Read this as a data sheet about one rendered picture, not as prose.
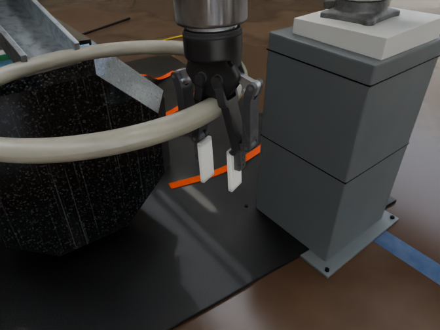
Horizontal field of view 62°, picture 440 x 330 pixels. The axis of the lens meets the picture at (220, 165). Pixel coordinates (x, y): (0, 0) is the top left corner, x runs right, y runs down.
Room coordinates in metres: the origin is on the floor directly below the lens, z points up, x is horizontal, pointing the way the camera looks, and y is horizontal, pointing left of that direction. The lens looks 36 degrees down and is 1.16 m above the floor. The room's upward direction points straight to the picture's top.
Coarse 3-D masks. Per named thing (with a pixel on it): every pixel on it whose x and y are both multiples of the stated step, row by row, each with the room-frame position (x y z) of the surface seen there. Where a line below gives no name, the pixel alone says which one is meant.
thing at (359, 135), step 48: (288, 48) 1.18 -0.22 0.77; (336, 48) 1.08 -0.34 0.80; (432, 48) 1.15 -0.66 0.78; (288, 96) 1.16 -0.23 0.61; (336, 96) 1.02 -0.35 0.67; (384, 96) 1.01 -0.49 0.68; (288, 144) 1.14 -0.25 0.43; (336, 144) 0.99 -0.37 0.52; (384, 144) 1.07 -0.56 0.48; (288, 192) 1.12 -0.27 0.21; (336, 192) 0.96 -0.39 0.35; (384, 192) 1.15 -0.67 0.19; (336, 240) 0.97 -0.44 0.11
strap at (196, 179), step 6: (156, 78) 2.71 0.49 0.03; (162, 78) 2.73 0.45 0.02; (174, 108) 2.23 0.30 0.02; (168, 114) 2.14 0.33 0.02; (252, 150) 1.72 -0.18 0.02; (258, 150) 1.72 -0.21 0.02; (246, 156) 1.65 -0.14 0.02; (252, 156) 1.65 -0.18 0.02; (222, 168) 1.55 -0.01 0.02; (216, 174) 1.50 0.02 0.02; (180, 180) 1.45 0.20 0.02; (186, 180) 1.45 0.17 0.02; (192, 180) 1.45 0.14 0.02; (198, 180) 1.45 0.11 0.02; (174, 186) 1.40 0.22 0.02; (180, 186) 1.40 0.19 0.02
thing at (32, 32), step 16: (0, 0) 0.98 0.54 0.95; (16, 0) 1.00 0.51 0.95; (32, 0) 0.92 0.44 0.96; (0, 16) 0.91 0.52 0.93; (16, 16) 0.92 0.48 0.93; (32, 16) 0.93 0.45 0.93; (48, 16) 0.86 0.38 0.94; (0, 32) 0.77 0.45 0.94; (16, 32) 0.86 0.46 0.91; (32, 32) 0.87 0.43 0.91; (48, 32) 0.88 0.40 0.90; (64, 32) 0.81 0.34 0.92; (16, 48) 0.72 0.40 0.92; (32, 48) 0.80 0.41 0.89; (48, 48) 0.82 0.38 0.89; (64, 48) 0.82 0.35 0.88
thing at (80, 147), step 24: (72, 48) 0.79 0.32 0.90; (96, 48) 0.80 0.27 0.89; (120, 48) 0.80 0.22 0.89; (144, 48) 0.80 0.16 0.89; (168, 48) 0.79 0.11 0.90; (0, 72) 0.66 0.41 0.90; (24, 72) 0.70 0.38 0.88; (240, 96) 0.50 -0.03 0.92; (168, 120) 0.40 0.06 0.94; (192, 120) 0.41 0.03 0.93; (0, 144) 0.36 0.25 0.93; (24, 144) 0.35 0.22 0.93; (48, 144) 0.35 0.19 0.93; (72, 144) 0.35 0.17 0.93; (96, 144) 0.35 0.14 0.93; (120, 144) 0.36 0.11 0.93; (144, 144) 0.37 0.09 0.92
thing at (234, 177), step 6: (228, 150) 0.44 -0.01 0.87; (228, 156) 0.43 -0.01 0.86; (228, 162) 0.43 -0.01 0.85; (228, 168) 0.43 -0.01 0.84; (228, 174) 0.43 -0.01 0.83; (234, 174) 0.44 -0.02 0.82; (240, 174) 0.45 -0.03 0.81; (228, 180) 0.43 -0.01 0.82; (234, 180) 0.44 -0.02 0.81; (240, 180) 0.45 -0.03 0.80; (228, 186) 0.43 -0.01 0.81; (234, 186) 0.43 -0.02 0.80
